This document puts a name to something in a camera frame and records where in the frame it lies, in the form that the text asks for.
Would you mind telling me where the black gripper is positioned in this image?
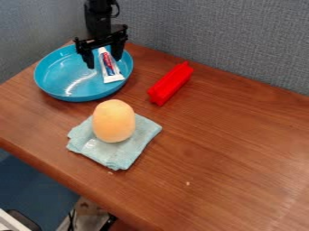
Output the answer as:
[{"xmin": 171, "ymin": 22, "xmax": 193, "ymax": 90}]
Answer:
[{"xmin": 74, "ymin": 8, "xmax": 128, "ymax": 69}]

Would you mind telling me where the white object bottom left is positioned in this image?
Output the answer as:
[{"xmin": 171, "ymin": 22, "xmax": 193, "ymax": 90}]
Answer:
[{"xmin": 0, "ymin": 208, "xmax": 28, "ymax": 231}]

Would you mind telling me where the beige object under table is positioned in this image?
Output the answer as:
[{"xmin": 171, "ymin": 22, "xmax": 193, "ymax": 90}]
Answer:
[{"xmin": 56, "ymin": 198, "xmax": 108, "ymax": 231}]

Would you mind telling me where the orange egg-shaped sponge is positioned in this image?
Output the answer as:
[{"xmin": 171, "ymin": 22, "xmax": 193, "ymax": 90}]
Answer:
[{"xmin": 92, "ymin": 99, "xmax": 135, "ymax": 143}]

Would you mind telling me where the light blue folded cloth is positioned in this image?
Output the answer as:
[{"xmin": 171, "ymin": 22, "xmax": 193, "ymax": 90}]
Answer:
[{"xmin": 67, "ymin": 115, "xmax": 162, "ymax": 171}]

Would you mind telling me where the blue plate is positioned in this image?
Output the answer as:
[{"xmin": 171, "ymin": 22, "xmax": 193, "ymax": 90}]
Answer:
[{"xmin": 33, "ymin": 44, "xmax": 134, "ymax": 102}]

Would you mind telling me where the white toothpaste tube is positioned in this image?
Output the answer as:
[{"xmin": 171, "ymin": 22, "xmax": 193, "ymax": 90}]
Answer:
[{"xmin": 99, "ymin": 47, "xmax": 124, "ymax": 84}]

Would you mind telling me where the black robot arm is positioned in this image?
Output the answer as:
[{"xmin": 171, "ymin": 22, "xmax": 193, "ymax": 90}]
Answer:
[{"xmin": 74, "ymin": 0, "xmax": 128, "ymax": 69}]

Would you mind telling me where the red plastic block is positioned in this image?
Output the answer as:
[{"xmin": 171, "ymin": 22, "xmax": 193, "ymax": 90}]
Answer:
[{"xmin": 147, "ymin": 61, "xmax": 193, "ymax": 106}]

